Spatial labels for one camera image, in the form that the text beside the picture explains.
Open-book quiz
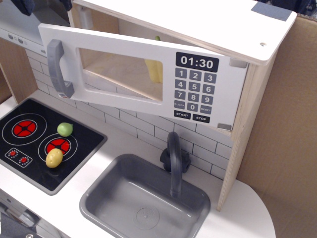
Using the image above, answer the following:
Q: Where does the grey plastic sink basin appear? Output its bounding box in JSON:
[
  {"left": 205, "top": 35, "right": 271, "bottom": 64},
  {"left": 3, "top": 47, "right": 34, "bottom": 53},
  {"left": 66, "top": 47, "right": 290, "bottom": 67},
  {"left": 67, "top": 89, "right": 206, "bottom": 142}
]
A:
[{"left": 80, "top": 154, "right": 211, "bottom": 238}]

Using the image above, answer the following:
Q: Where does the brown cardboard panel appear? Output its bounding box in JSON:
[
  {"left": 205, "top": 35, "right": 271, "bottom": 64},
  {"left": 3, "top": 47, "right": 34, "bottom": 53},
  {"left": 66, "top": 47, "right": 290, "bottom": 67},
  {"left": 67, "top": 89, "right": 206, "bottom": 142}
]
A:
[{"left": 238, "top": 15, "right": 317, "bottom": 238}]

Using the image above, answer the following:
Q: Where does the black toy stovetop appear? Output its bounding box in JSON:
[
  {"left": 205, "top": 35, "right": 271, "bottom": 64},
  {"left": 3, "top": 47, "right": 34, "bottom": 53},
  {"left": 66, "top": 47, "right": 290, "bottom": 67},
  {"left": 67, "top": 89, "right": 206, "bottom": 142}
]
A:
[{"left": 0, "top": 98, "right": 107, "bottom": 195}]

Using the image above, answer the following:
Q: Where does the grey range hood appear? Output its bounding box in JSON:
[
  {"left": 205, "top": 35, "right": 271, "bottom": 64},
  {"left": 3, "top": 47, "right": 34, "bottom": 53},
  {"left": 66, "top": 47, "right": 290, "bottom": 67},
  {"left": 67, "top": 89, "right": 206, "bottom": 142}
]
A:
[{"left": 0, "top": 0, "right": 70, "bottom": 56}]

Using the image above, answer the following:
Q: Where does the dark grey toy faucet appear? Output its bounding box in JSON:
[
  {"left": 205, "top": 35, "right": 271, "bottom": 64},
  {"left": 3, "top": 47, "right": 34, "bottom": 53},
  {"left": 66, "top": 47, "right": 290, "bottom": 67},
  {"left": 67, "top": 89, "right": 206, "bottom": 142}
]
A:
[{"left": 160, "top": 132, "right": 191, "bottom": 198}]

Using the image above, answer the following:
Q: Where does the green toy lime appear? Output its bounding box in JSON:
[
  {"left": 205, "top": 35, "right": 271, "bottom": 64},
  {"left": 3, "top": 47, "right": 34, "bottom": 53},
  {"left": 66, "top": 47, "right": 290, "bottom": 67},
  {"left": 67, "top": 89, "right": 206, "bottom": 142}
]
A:
[{"left": 57, "top": 122, "right": 73, "bottom": 137}]

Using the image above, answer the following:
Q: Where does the yellow toy potato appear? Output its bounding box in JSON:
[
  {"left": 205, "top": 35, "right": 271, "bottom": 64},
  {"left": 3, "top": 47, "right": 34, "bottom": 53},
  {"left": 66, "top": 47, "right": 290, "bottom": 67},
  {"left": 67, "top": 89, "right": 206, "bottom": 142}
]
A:
[{"left": 46, "top": 148, "right": 63, "bottom": 168}]

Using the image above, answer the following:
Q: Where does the grey tape patch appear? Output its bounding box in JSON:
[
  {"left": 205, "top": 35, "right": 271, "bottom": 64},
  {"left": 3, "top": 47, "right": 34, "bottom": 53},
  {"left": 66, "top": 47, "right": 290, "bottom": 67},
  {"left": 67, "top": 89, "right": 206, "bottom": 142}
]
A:
[{"left": 251, "top": 2, "right": 292, "bottom": 21}]

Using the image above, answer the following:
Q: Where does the yellow toy bell pepper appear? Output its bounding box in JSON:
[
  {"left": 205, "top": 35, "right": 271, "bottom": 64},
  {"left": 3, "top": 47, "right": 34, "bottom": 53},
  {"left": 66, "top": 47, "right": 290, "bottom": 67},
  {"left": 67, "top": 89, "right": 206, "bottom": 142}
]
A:
[{"left": 144, "top": 36, "right": 163, "bottom": 84}]

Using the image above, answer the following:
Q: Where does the white toy microwave door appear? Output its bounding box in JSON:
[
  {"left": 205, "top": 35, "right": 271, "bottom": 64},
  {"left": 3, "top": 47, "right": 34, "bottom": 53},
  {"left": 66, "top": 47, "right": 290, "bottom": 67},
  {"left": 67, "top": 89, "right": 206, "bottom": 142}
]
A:
[{"left": 39, "top": 24, "right": 248, "bottom": 130}]

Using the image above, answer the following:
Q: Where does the white wooden microwave cabinet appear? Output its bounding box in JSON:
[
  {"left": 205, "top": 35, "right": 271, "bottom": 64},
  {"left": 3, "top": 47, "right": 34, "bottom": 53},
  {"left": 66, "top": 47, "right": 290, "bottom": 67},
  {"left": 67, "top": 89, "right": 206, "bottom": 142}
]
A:
[{"left": 68, "top": 0, "right": 297, "bottom": 210}]

